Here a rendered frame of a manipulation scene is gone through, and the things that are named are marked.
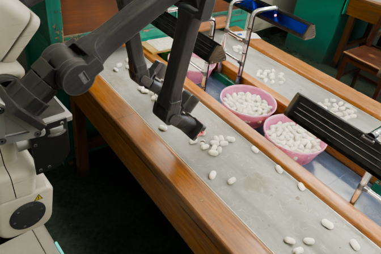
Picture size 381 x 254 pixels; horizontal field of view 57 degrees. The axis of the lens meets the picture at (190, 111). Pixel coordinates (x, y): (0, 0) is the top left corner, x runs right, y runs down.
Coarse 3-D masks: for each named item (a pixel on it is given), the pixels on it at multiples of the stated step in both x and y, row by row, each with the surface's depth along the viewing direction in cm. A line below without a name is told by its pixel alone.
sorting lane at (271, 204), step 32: (128, 96) 160; (224, 128) 148; (192, 160) 130; (224, 160) 132; (256, 160) 134; (224, 192) 119; (256, 192) 120; (288, 192) 122; (256, 224) 109; (288, 224) 111; (320, 224) 112
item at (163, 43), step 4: (148, 40) 203; (152, 40) 203; (156, 40) 204; (160, 40) 204; (164, 40) 205; (168, 40) 206; (172, 40) 206; (152, 44) 199; (156, 44) 199; (160, 44) 200; (164, 44) 200; (168, 44) 201; (156, 48) 195; (160, 48) 196; (164, 48) 196; (168, 48) 197
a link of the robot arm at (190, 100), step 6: (186, 90) 116; (186, 96) 115; (192, 96) 115; (186, 102) 114; (192, 102) 116; (198, 102) 118; (186, 108) 116; (192, 108) 117; (174, 114) 110; (180, 114) 114; (168, 120) 110; (174, 120) 111; (180, 120) 114
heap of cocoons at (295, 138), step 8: (272, 128) 152; (280, 128) 152; (288, 128) 154; (296, 128) 154; (272, 136) 147; (280, 136) 148; (288, 136) 148; (296, 136) 149; (304, 136) 151; (312, 136) 151; (280, 144) 144; (288, 144) 144; (296, 144) 144; (304, 144) 146; (312, 144) 147; (304, 152) 141; (312, 152) 142
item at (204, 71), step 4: (172, 8) 152; (176, 8) 153; (212, 16) 149; (212, 20) 148; (212, 24) 150; (212, 28) 151; (212, 32) 152; (212, 36) 153; (192, 64) 170; (208, 64) 161; (196, 68) 168; (200, 68) 167; (204, 68) 163; (208, 68) 162; (204, 72) 164; (208, 72) 163; (204, 76) 165; (204, 80) 166; (204, 84) 167; (204, 88) 169
